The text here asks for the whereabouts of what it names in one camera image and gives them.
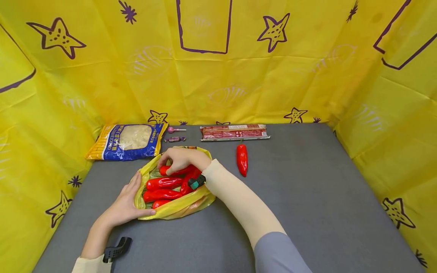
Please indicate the person's right hand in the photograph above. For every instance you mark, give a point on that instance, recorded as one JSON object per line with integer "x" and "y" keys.
{"x": 186, "y": 157}

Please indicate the person's left hand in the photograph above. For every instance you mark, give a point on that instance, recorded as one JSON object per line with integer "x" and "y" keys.
{"x": 123, "y": 208}

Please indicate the person's right fingers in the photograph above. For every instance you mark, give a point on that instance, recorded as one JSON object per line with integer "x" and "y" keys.
{"x": 169, "y": 161}

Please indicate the person's left thumb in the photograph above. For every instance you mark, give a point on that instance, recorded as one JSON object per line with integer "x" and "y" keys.
{"x": 146, "y": 213}

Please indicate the person's left fingers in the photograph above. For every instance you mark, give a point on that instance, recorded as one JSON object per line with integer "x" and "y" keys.
{"x": 135, "y": 187}

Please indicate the red chili pepper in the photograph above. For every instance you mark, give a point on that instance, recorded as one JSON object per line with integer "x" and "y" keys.
{"x": 162, "y": 195}
{"x": 242, "y": 159}
{"x": 164, "y": 183}
{"x": 159, "y": 204}
{"x": 188, "y": 181}
{"x": 181, "y": 171}

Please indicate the yellow plastic bag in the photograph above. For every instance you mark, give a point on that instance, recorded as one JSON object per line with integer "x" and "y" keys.
{"x": 181, "y": 206}

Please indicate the person's left forearm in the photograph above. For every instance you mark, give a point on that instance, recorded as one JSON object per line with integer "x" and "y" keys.
{"x": 94, "y": 246}

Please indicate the person's right forearm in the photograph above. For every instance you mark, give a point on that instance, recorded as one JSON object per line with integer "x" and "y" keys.
{"x": 245, "y": 206}

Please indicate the purple wrapped candy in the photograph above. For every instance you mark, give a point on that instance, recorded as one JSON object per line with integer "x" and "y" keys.
{"x": 174, "y": 139}

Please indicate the pink lollipop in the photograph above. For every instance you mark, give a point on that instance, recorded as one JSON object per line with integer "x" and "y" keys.
{"x": 172, "y": 130}

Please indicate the black wrist band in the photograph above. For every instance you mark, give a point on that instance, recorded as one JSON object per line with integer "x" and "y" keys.
{"x": 197, "y": 182}
{"x": 116, "y": 249}

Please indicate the blue and yellow pasta packet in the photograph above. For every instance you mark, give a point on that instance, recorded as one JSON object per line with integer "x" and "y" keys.
{"x": 129, "y": 142}

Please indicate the long red packet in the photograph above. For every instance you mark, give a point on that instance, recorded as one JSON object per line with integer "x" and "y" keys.
{"x": 235, "y": 132}

